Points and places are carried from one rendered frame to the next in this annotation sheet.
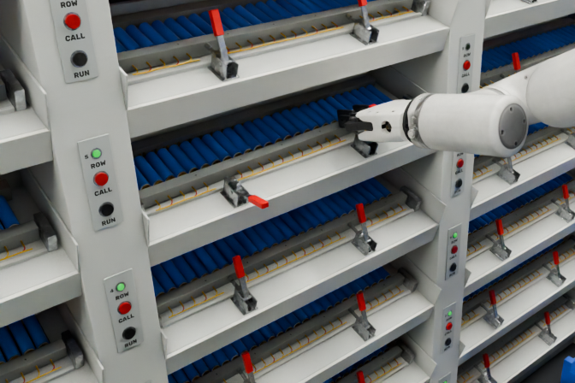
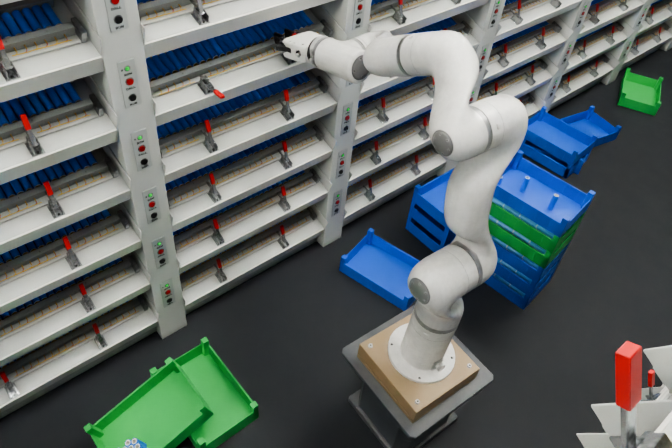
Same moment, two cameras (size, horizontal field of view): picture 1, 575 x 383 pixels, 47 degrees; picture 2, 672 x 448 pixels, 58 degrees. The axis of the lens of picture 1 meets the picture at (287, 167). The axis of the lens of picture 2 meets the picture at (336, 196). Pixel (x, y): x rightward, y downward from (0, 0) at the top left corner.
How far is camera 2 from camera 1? 0.64 m
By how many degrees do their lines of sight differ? 20
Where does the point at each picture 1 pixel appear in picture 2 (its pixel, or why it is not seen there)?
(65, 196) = (110, 90)
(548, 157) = not seen: hidden behind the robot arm
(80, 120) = (118, 51)
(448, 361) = (341, 183)
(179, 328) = (172, 158)
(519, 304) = (395, 150)
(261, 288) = (221, 137)
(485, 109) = (346, 57)
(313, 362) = (252, 179)
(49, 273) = (100, 129)
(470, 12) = not seen: outside the picture
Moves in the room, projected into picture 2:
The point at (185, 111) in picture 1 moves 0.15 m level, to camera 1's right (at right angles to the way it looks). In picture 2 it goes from (177, 43) to (242, 45)
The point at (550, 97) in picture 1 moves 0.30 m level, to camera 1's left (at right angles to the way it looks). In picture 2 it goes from (371, 62) to (235, 57)
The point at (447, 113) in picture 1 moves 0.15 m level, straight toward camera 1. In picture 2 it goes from (329, 54) to (316, 87)
